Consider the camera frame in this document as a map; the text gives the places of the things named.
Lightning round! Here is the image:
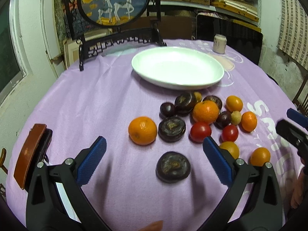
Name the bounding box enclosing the orange kumquat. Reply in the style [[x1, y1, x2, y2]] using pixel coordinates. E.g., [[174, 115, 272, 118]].
[[250, 147, 271, 166], [219, 141, 240, 159], [226, 95, 243, 112]]

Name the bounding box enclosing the small orange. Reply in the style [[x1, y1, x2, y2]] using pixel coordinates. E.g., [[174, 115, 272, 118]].
[[241, 111, 257, 132]]

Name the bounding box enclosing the tan longan fruit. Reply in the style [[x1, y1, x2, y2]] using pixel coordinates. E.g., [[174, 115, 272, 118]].
[[231, 110, 242, 126]]

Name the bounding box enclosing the red cherry tomato small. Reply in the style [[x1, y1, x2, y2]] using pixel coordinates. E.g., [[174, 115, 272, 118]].
[[221, 125, 239, 142]]

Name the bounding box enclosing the orange kumquat top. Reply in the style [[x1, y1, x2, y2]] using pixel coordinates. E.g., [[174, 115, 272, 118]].
[[226, 95, 243, 112]]

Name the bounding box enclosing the dark purple plum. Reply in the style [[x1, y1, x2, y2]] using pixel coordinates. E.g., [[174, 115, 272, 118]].
[[214, 111, 231, 129], [160, 102, 176, 118]]

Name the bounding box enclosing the dark water chestnut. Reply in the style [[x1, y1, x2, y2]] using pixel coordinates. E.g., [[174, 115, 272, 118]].
[[203, 95, 222, 110], [158, 116, 186, 142], [156, 151, 191, 184], [174, 92, 197, 115]]

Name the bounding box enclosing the large mandarin orange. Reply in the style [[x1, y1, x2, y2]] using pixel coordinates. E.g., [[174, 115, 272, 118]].
[[192, 100, 220, 125], [128, 116, 157, 146]]

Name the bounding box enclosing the red cherry tomato large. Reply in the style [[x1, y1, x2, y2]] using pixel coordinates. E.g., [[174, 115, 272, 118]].
[[189, 122, 212, 143]]

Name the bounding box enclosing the tan longan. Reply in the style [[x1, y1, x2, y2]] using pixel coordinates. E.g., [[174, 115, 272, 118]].
[[194, 91, 202, 103]]

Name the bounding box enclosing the dark water chestnut front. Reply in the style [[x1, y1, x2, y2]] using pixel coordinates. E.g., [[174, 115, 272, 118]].
[[156, 151, 191, 184]]

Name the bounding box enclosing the dark water chestnut back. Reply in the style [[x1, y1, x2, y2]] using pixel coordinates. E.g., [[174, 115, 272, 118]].
[[174, 92, 197, 115]]

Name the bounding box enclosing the person's right hand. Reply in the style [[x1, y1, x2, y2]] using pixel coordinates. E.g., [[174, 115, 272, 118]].
[[291, 168, 305, 209]]

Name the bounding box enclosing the person's left hand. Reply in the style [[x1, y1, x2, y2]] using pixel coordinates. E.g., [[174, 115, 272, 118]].
[[139, 220, 163, 231]]

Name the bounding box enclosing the checkered curtain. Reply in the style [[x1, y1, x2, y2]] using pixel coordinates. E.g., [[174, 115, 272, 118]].
[[277, 0, 307, 69]]

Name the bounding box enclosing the black chair behind table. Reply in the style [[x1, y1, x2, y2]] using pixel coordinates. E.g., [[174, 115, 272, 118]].
[[196, 15, 263, 65]]

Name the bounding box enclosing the purple printed tablecloth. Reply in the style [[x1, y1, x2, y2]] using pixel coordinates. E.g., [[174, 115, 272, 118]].
[[6, 43, 302, 230]]

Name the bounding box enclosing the pink drink can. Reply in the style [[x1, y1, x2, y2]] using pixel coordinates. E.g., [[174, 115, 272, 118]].
[[213, 34, 227, 54]]

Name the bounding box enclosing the shelf with stacked boxes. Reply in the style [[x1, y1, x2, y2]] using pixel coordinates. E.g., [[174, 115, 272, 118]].
[[160, 0, 262, 33]]

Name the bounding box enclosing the white oval plate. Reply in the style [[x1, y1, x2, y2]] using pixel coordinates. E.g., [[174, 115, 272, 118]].
[[131, 46, 224, 90]]

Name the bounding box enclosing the round deer screen ornament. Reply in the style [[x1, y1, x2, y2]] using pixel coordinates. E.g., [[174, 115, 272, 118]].
[[64, 0, 166, 71]]

